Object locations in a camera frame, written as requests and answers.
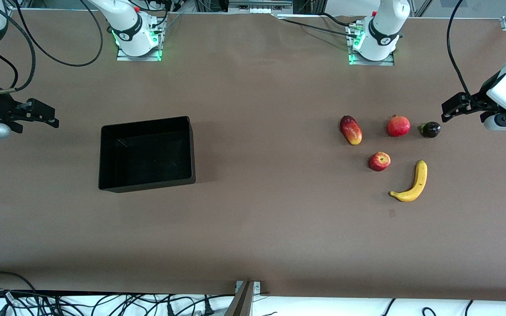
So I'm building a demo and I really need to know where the dark purple mangosteen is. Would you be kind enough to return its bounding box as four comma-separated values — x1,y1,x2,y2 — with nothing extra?
419,122,441,139

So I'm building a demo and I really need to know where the red yellow mango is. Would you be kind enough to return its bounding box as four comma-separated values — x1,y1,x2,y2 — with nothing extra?
340,115,363,146

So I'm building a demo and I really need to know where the metal edge bracket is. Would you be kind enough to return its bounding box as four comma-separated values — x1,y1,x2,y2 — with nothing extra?
235,280,262,294

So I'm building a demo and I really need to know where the grey socket rail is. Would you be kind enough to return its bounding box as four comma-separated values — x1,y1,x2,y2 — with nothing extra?
228,0,294,14

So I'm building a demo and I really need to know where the black table cable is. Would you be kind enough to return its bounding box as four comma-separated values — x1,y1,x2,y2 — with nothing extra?
277,18,359,38
319,12,363,28

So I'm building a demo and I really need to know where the black plastic box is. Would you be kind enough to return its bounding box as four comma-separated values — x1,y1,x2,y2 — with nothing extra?
98,116,196,194

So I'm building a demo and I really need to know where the metal base plate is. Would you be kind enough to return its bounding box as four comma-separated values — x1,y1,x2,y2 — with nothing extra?
116,24,163,62
348,23,395,67

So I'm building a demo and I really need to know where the red yellow apple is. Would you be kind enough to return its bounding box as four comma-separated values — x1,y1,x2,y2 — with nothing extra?
369,151,391,172

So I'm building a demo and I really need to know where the red pomegranate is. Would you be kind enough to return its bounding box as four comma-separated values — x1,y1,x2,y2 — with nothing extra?
387,115,411,137

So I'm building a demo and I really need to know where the yellow banana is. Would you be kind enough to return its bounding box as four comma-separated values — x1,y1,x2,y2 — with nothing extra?
389,160,428,202

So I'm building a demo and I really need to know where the grey camera stand beam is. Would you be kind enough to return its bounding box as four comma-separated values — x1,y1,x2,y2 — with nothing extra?
224,281,254,316

